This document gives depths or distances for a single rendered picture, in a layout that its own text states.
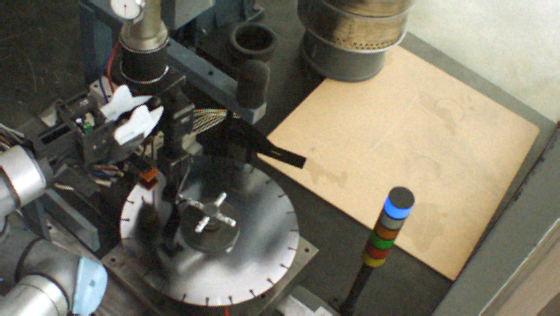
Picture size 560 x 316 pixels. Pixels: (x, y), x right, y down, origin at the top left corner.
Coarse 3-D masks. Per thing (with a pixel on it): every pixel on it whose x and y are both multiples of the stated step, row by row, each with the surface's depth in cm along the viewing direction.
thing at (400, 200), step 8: (392, 192) 110; (400, 192) 110; (408, 192) 110; (392, 200) 109; (400, 200) 109; (408, 200) 109; (384, 208) 111; (392, 208) 109; (400, 208) 108; (408, 208) 108; (392, 216) 110; (400, 216) 110
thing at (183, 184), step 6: (186, 120) 104; (186, 174) 124; (168, 180) 118; (180, 180) 122; (186, 180) 126; (168, 186) 119; (174, 186) 119; (180, 186) 122; (186, 186) 127; (162, 192) 120; (168, 192) 120; (174, 192) 120; (180, 192) 127; (162, 198) 121; (168, 198) 120; (174, 198) 120
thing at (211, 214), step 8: (192, 200) 123; (216, 200) 124; (200, 208) 123; (208, 208) 122; (216, 208) 122; (208, 216) 121; (216, 216) 122; (224, 216) 122; (200, 224) 120; (208, 224) 123; (232, 224) 121
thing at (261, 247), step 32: (224, 160) 136; (160, 192) 129; (192, 192) 130; (224, 192) 131; (256, 192) 132; (128, 224) 124; (160, 224) 125; (256, 224) 128; (288, 224) 128; (128, 256) 119; (160, 256) 120; (192, 256) 121; (224, 256) 122; (256, 256) 123; (288, 256) 124; (160, 288) 116; (192, 288) 117; (224, 288) 118; (256, 288) 119
